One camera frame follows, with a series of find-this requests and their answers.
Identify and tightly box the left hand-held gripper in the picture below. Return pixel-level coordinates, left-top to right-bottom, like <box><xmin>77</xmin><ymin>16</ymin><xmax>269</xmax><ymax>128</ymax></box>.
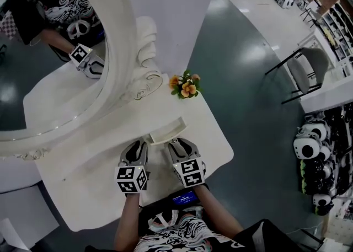
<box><xmin>114</xmin><ymin>140</ymin><xmax>151</xmax><ymax>196</ymax></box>

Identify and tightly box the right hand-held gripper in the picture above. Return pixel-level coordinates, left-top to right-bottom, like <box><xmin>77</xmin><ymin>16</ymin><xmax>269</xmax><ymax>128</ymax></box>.
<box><xmin>167</xmin><ymin>137</ymin><xmax>207</xmax><ymax>188</ymax></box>

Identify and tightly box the white dressing table drawer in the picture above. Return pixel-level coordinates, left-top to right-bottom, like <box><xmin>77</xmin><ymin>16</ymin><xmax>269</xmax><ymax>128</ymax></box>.
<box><xmin>148</xmin><ymin>116</ymin><xmax>187</xmax><ymax>146</ymax></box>

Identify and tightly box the person's left forearm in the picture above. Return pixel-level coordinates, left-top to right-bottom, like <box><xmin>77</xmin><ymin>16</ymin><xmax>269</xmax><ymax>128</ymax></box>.
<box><xmin>114</xmin><ymin>192</ymin><xmax>142</xmax><ymax>252</ymax></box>

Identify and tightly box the person's right forearm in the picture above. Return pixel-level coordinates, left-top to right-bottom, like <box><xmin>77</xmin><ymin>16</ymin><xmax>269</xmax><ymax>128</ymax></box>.
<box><xmin>192</xmin><ymin>184</ymin><xmax>245</xmax><ymax>240</ymax></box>

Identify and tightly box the white dressing table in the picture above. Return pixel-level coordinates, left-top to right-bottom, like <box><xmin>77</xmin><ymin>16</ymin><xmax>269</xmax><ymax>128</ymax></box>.
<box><xmin>34</xmin><ymin>73</ymin><xmax>234</xmax><ymax>232</ymax></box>

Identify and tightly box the black device with blue screen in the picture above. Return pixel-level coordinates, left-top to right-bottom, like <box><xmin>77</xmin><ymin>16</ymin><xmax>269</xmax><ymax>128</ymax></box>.
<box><xmin>168</xmin><ymin>189</ymin><xmax>200</xmax><ymax>207</ymax></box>

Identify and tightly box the orange flower bouquet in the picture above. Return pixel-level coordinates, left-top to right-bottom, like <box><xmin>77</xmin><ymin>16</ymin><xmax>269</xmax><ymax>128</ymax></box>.
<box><xmin>168</xmin><ymin>69</ymin><xmax>205</xmax><ymax>100</ymax></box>

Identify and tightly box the person's black printed shirt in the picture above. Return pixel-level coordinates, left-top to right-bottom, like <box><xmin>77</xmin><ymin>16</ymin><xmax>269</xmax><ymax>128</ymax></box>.
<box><xmin>84</xmin><ymin>206</ymin><xmax>326</xmax><ymax>252</ymax></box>

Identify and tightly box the oval white-framed mirror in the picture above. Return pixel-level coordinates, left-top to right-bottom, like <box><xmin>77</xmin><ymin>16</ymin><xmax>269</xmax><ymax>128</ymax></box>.
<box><xmin>0</xmin><ymin>0</ymin><xmax>164</xmax><ymax>161</ymax></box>

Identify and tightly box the pile of white black helmets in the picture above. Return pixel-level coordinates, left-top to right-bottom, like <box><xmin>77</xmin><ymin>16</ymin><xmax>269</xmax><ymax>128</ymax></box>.
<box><xmin>292</xmin><ymin>106</ymin><xmax>353</xmax><ymax>216</ymax></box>

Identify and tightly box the grey chair with black legs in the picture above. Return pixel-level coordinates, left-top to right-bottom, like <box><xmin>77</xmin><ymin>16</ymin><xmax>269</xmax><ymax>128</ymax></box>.
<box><xmin>264</xmin><ymin>46</ymin><xmax>331</xmax><ymax>105</ymax></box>

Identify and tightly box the white counter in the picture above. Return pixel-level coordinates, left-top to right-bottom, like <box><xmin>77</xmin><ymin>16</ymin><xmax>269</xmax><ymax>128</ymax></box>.
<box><xmin>299</xmin><ymin>78</ymin><xmax>353</xmax><ymax>114</ymax></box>

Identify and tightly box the white storage shelf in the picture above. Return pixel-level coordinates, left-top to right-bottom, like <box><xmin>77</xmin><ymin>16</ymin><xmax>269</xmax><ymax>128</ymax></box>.
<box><xmin>317</xmin><ymin>0</ymin><xmax>353</xmax><ymax>78</ymax></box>

